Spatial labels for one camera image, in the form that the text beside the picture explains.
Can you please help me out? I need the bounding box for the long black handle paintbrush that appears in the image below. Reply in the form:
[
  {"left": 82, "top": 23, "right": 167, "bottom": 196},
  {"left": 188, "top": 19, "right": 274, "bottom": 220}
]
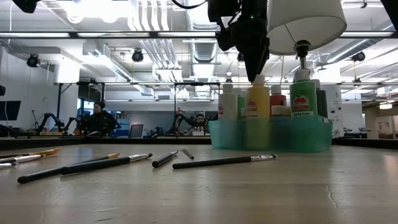
[{"left": 172, "top": 154, "right": 277, "bottom": 170}]

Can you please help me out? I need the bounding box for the dark paintbrush with yellow end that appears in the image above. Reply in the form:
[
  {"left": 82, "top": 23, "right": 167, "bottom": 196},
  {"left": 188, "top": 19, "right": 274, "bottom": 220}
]
[{"left": 17, "top": 152, "right": 121, "bottom": 184}]

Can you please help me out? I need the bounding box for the person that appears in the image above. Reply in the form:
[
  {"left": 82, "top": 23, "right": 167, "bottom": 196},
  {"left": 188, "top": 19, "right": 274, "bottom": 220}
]
[
  {"left": 192, "top": 113, "right": 210, "bottom": 135},
  {"left": 81, "top": 101, "right": 121, "bottom": 138}
]

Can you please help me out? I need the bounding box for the short black handle paintbrush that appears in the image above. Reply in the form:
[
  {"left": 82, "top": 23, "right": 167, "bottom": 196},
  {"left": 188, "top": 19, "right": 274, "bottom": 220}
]
[{"left": 152, "top": 150, "right": 179, "bottom": 169}]

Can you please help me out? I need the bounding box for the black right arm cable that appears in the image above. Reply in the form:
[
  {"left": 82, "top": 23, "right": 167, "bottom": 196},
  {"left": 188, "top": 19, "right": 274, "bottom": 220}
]
[{"left": 170, "top": 0, "right": 208, "bottom": 10}]

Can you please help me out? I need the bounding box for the green translucent plastic bin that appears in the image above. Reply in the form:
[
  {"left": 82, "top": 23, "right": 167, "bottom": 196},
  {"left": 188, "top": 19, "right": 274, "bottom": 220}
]
[{"left": 208, "top": 115, "right": 333, "bottom": 154}]

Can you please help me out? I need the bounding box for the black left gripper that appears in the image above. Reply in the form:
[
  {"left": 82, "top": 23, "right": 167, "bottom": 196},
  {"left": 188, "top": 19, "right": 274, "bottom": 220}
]
[{"left": 11, "top": 0, "right": 42, "bottom": 14}]

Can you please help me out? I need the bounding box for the grey background monitor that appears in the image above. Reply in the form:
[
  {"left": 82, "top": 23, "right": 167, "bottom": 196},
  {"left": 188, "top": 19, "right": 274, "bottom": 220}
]
[{"left": 128, "top": 123, "right": 145, "bottom": 139}]

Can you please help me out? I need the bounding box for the orange handle paintbrush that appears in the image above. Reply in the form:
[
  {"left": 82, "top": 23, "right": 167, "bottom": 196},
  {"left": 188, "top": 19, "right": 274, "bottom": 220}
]
[{"left": 0, "top": 147, "right": 63, "bottom": 159}]

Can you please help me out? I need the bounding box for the large white paint bottle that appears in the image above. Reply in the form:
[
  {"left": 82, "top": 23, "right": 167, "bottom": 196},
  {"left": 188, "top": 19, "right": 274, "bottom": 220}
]
[{"left": 218, "top": 83, "right": 239, "bottom": 121}]

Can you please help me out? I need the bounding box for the black overhead crossbar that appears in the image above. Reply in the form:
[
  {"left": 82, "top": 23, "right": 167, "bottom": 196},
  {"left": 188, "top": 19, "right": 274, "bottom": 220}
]
[{"left": 0, "top": 30, "right": 398, "bottom": 40}]

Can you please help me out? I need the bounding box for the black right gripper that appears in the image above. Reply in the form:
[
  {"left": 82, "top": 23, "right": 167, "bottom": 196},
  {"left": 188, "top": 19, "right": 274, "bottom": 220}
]
[{"left": 207, "top": 0, "right": 271, "bottom": 83}]

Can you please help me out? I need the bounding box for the large green paint bottle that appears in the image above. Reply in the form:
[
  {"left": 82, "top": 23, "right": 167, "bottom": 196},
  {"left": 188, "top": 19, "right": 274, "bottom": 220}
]
[{"left": 238, "top": 87, "right": 248, "bottom": 120}]

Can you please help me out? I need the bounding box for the orange bristle paintbrush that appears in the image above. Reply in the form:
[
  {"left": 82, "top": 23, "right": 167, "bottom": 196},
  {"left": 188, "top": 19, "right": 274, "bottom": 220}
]
[{"left": 179, "top": 147, "right": 195, "bottom": 161}]

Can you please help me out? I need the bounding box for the large dark teal paint bottle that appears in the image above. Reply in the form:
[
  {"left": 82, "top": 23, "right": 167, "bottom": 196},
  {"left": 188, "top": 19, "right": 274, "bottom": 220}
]
[{"left": 312, "top": 78, "right": 329, "bottom": 118}]

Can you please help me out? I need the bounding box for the large pink paint bottle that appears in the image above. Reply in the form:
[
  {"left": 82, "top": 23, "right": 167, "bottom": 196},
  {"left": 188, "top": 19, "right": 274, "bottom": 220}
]
[{"left": 269, "top": 84, "right": 287, "bottom": 108}]

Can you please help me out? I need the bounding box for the white shade chrome table lamp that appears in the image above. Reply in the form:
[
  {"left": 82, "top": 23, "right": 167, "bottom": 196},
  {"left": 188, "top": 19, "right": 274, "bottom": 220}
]
[{"left": 266, "top": 0, "right": 348, "bottom": 146}]

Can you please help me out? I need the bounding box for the silver ceiling duct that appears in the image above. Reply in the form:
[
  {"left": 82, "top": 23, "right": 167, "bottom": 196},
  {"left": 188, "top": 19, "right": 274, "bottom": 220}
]
[{"left": 185, "top": 0, "right": 229, "bottom": 65}]

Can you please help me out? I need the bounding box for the white cylindrical appliance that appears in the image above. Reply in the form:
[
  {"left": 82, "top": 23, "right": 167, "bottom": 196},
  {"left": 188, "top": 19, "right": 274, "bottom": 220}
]
[{"left": 328, "top": 84, "right": 345, "bottom": 138}]

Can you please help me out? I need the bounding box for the light green labelled paint bottle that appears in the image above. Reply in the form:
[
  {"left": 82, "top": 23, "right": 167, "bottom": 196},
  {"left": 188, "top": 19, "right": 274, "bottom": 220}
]
[{"left": 289, "top": 68, "right": 319, "bottom": 118}]

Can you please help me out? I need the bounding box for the background black frame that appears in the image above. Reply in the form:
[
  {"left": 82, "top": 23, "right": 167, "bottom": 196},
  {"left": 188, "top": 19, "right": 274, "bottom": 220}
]
[{"left": 53, "top": 80, "right": 398, "bottom": 110}]

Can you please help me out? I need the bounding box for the large bright yellow paint bottle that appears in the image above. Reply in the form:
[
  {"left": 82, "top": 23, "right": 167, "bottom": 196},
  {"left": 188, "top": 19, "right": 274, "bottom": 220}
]
[{"left": 246, "top": 73, "right": 271, "bottom": 150}]

